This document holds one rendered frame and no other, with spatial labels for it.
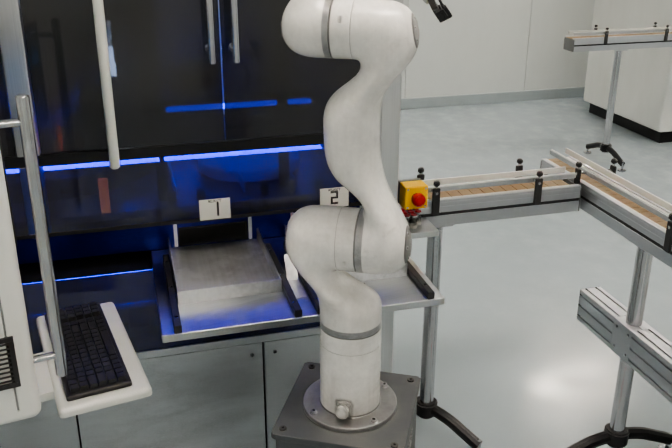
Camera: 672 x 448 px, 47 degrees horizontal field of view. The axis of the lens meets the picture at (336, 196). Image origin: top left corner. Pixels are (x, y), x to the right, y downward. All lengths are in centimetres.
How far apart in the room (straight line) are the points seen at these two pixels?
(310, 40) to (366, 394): 69
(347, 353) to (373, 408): 15
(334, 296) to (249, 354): 97
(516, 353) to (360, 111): 231
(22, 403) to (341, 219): 78
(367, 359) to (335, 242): 25
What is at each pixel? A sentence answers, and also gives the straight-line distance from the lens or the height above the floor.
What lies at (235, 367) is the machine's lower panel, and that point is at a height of 50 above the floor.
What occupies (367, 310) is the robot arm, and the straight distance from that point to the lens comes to 147.
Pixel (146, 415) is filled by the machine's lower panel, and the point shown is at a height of 39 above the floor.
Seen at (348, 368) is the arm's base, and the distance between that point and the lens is 151.
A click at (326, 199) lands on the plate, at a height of 102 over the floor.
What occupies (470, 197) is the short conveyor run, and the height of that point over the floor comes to 93.
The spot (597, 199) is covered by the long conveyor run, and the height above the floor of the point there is 91.
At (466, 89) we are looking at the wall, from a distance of 748.
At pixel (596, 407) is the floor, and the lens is 324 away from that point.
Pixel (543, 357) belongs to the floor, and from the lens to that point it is 348.
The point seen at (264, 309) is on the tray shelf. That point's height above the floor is 88.
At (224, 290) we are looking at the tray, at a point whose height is 90.
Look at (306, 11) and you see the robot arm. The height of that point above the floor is 165.
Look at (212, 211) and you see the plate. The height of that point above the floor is 101.
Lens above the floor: 182
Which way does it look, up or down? 21 degrees down
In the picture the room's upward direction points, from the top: straight up
